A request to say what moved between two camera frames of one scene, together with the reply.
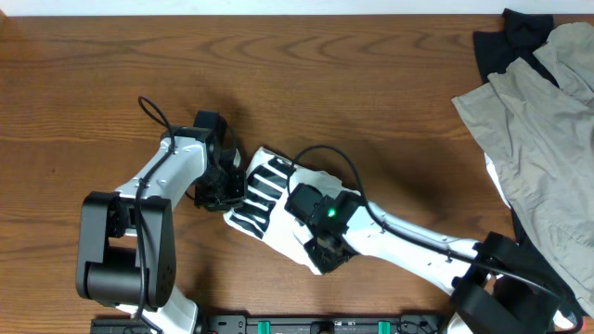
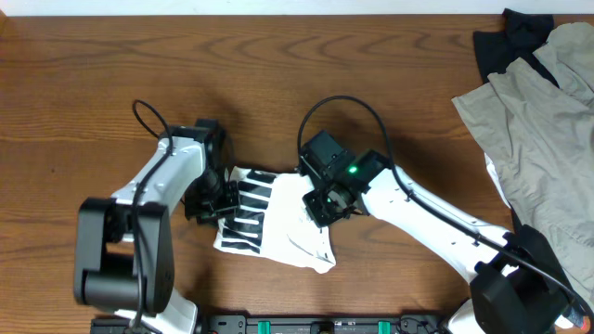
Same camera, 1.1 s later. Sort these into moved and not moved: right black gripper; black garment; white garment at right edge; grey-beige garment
Moved: right black gripper
Not moved: white garment at right edge; grey-beige garment; black garment
